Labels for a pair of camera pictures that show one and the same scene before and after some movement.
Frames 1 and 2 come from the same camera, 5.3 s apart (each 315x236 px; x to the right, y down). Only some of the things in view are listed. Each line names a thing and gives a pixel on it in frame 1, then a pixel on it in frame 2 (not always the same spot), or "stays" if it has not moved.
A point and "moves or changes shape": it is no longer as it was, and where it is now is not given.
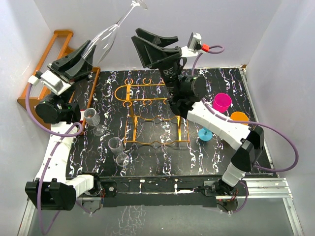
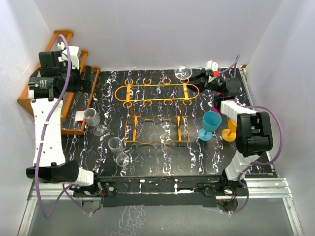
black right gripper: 150,54 -> 200,80
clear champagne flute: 116,147 stays
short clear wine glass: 92,118 stays
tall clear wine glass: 105,41 moves or changes shape
